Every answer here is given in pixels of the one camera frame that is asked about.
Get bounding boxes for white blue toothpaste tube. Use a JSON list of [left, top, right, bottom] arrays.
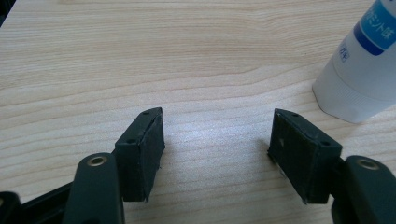
[[312, 0, 396, 124]]

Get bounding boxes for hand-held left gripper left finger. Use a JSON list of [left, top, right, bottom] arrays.
[[114, 106, 166, 203]]

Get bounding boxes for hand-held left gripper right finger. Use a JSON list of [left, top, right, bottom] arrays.
[[267, 107, 344, 205]]

